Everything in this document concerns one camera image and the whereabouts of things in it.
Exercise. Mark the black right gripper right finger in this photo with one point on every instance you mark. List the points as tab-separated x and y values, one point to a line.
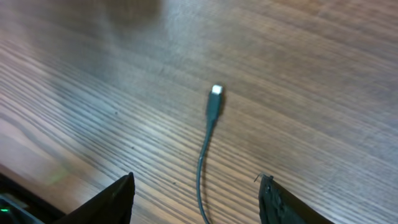
279	206

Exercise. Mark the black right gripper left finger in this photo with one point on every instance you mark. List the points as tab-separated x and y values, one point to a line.
113	205

